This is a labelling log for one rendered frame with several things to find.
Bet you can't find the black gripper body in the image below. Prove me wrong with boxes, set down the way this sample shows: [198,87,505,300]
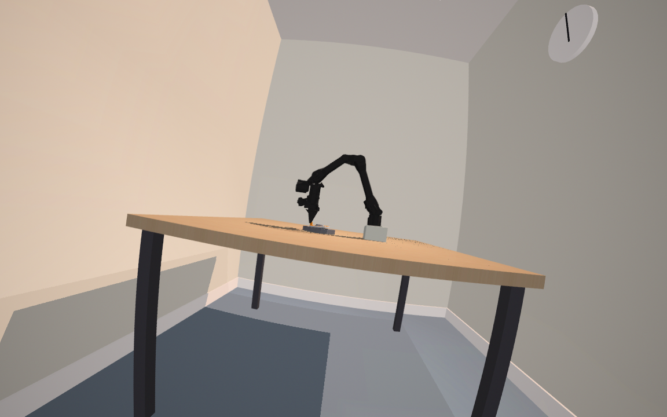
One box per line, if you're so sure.
[304,193,320,211]

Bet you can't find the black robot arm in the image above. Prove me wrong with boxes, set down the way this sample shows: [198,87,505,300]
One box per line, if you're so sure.
[295,154,382,227]

